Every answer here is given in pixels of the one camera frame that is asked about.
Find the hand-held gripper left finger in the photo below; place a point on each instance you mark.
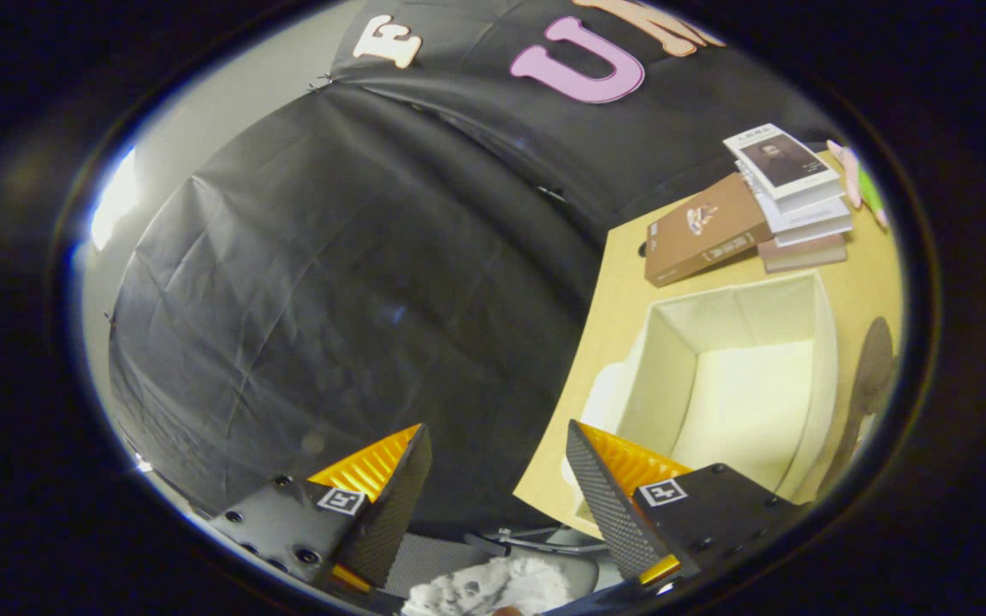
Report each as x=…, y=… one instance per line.
x=390, y=513

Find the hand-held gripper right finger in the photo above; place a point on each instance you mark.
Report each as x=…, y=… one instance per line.
x=608, y=505

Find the grey fabric storage box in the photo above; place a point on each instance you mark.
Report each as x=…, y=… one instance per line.
x=750, y=393

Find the brown fuzzy shoe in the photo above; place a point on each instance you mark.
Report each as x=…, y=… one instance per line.
x=876, y=359

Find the white fuzzy cloth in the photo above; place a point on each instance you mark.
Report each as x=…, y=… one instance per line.
x=493, y=586

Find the black backdrop cloth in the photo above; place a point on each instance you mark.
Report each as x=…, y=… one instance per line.
x=330, y=299

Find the brown cover book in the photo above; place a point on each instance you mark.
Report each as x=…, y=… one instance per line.
x=690, y=248

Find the mauve book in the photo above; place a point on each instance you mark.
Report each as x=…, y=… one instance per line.
x=801, y=255

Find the plain white book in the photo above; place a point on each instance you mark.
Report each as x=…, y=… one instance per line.
x=818, y=233
x=805, y=212

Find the white portrait cover book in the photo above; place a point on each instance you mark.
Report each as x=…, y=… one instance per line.
x=784, y=162

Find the pink and green plush toy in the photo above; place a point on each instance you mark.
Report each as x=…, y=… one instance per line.
x=865, y=184

